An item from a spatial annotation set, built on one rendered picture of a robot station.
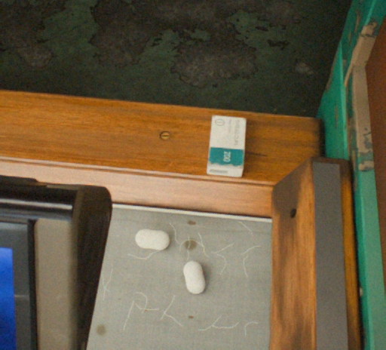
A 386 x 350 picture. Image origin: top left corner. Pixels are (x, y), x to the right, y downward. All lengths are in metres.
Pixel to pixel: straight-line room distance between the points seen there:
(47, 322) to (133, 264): 0.38
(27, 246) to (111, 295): 0.38
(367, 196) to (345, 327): 0.10
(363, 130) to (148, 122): 0.23
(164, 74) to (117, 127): 1.08
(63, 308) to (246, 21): 1.70
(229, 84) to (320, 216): 1.23
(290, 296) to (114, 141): 0.26
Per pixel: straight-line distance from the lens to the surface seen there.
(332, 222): 0.51
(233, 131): 0.64
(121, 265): 0.61
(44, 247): 0.22
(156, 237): 0.60
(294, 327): 0.49
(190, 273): 0.59
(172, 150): 0.64
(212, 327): 0.59
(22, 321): 0.24
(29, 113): 0.69
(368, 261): 0.48
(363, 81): 0.58
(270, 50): 1.82
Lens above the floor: 1.29
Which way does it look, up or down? 56 degrees down
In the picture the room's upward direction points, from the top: 3 degrees clockwise
